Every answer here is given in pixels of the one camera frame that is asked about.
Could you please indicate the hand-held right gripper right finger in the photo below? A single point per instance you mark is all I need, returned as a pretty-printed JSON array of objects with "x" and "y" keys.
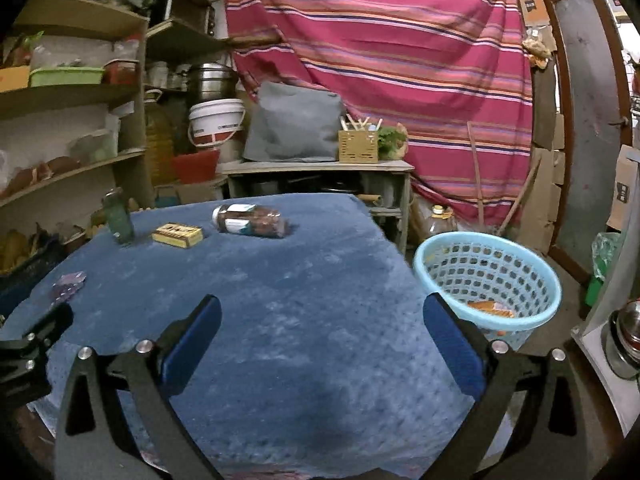
[{"x": 452, "y": 340}]

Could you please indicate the purple plastic packet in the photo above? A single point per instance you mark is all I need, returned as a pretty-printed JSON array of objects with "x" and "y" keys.
[{"x": 69, "y": 286}]

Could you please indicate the small yellow box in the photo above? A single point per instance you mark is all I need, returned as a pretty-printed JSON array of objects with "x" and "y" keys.
[{"x": 177, "y": 235}]

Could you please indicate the blue plastic crate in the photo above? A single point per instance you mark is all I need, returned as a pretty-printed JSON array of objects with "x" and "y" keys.
[{"x": 30, "y": 275}]

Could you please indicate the grey cushion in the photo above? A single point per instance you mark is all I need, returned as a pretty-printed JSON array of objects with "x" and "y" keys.
[{"x": 295, "y": 125}]

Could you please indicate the wooden stick holder box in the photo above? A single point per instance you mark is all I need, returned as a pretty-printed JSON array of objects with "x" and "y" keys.
[{"x": 357, "y": 147}]

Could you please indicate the stack of cardboard sheets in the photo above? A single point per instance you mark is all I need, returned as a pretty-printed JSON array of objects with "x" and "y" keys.
[{"x": 545, "y": 185}]

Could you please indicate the red plastic basin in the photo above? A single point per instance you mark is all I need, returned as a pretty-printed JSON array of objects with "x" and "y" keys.
[{"x": 195, "y": 167}]

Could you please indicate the brown framed door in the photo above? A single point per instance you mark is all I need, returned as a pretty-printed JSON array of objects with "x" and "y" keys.
[{"x": 587, "y": 110}]

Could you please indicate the red plastic container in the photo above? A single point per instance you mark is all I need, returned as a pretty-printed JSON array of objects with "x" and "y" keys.
[{"x": 122, "y": 72}]

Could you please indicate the clear plastic container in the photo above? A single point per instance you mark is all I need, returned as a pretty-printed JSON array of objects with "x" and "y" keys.
[{"x": 95, "y": 145}]

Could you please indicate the green plastic tray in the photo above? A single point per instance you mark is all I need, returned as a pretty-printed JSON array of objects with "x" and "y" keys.
[{"x": 65, "y": 76}]

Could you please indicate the metal pot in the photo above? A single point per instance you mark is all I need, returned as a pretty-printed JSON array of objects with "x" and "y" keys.
[{"x": 212, "y": 82}]

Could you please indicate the clear plastic jar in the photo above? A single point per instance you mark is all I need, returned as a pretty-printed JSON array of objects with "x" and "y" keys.
[{"x": 252, "y": 222}]

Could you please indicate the wooden side table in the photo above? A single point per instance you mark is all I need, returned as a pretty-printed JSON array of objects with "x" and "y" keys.
[{"x": 320, "y": 167}]

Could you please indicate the wooden shelf unit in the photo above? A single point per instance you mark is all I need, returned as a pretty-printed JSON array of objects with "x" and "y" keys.
[{"x": 65, "y": 97}]

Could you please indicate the white plastic bucket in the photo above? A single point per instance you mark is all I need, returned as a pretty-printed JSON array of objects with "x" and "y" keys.
[{"x": 217, "y": 122}]

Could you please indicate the large yellow oil jug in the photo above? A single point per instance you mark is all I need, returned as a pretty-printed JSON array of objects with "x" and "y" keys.
[{"x": 160, "y": 140}]

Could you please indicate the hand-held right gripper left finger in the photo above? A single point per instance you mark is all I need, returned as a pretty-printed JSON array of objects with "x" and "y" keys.
[{"x": 192, "y": 340}]

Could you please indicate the shiny metal kettle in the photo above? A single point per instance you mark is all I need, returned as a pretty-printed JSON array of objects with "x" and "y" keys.
[{"x": 625, "y": 335}]

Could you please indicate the green leafy decoration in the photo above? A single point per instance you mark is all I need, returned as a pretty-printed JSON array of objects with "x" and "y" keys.
[{"x": 392, "y": 142}]

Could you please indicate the light blue plastic basket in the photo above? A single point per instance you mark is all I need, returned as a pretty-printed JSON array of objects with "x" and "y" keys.
[{"x": 450, "y": 265}]

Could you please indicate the yellow capped oil bottle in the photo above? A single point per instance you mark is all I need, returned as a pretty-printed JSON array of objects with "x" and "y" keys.
[{"x": 440, "y": 222}]

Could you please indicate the green plastic bag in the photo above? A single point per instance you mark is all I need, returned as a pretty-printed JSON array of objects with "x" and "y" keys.
[{"x": 602, "y": 265}]

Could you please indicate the long orange wrapper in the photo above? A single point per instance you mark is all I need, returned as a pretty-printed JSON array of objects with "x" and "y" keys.
[{"x": 492, "y": 309}]

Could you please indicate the yellow cardboard box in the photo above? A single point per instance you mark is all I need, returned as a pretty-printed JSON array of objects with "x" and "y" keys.
[{"x": 12, "y": 80}]

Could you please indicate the pink striped cloth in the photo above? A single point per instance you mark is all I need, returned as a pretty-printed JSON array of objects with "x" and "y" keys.
[{"x": 400, "y": 60}]

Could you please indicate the green glass bottle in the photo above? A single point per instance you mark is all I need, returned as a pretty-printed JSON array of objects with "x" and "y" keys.
[{"x": 118, "y": 220}]

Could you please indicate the blue fleece blanket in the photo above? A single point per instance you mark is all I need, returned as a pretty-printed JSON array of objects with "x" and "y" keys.
[{"x": 300, "y": 310}]

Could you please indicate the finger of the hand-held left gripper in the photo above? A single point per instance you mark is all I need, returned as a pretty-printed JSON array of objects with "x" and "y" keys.
[{"x": 47, "y": 322}]

